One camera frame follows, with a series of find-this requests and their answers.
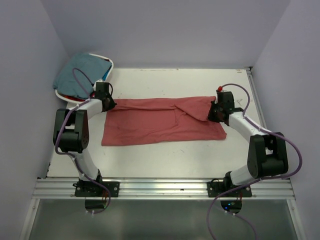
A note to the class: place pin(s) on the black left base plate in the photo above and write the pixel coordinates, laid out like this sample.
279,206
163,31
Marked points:
110,188

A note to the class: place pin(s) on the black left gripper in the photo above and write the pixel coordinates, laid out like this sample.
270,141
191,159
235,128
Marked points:
112,104

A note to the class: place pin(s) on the salmon pink t shirt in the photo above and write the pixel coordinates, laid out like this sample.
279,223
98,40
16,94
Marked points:
156,120

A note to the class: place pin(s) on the aluminium mounting rail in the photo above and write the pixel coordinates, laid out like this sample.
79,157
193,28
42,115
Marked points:
164,189

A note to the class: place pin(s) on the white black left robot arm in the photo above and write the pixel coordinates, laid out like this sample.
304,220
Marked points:
71,138

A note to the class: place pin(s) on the teal t shirt in basket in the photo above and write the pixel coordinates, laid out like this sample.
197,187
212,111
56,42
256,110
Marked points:
77,75

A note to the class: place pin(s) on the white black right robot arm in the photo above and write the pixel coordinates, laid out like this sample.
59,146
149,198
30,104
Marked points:
267,154

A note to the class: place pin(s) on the red t shirt in basket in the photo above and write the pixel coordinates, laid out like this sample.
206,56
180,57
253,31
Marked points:
72,98

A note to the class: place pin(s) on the white perforated laundry basket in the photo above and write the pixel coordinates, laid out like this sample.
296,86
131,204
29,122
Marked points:
75,98

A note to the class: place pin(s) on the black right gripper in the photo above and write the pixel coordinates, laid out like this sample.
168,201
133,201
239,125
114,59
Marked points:
210,116

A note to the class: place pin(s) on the blue t shirt in basket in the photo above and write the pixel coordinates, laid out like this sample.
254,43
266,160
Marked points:
105,76

